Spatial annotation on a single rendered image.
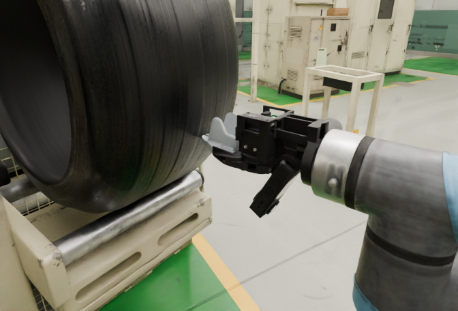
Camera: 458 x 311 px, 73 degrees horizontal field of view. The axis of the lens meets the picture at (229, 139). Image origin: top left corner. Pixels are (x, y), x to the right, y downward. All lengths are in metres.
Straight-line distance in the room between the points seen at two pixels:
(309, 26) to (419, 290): 4.64
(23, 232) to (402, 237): 0.53
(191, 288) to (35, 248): 1.24
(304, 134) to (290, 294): 1.35
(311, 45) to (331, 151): 4.62
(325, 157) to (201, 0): 0.29
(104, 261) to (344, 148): 0.45
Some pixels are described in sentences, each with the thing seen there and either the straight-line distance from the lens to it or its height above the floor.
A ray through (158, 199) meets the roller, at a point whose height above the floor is 0.91.
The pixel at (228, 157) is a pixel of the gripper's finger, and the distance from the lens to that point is 0.44.
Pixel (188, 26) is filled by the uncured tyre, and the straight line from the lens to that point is 0.46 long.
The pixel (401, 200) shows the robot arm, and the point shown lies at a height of 1.09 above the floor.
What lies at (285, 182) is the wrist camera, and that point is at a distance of 0.43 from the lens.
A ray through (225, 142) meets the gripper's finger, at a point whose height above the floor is 1.09.
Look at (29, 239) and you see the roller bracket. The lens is 0.58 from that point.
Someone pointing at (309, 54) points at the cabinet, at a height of 0.71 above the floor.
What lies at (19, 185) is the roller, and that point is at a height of 0.92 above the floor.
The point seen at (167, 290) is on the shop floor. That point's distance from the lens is 1.72.
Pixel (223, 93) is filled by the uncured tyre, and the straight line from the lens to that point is 0.52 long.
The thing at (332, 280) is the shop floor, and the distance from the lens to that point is 1.82.
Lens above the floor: 1.27
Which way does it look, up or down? 22 degrees down
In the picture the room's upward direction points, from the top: straight up
